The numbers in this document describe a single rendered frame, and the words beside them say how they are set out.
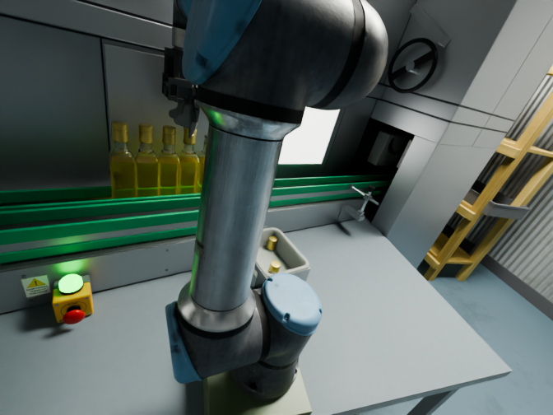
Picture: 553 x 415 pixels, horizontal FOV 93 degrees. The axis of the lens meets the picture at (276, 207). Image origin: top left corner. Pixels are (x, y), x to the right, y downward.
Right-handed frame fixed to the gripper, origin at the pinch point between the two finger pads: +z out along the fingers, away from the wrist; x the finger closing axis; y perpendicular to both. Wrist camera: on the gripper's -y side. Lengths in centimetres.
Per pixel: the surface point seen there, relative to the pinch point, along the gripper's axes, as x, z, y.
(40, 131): -14.4, 7.4, 34.8
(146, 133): 2.0, 0.9, 11.8
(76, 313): 26, 35, 30
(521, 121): -21, -26, -332
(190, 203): 6.6, 20.6, 0.3
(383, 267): 38, 40, -73
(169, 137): 2.2, 1.3, 6.1
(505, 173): 21, 8, -216
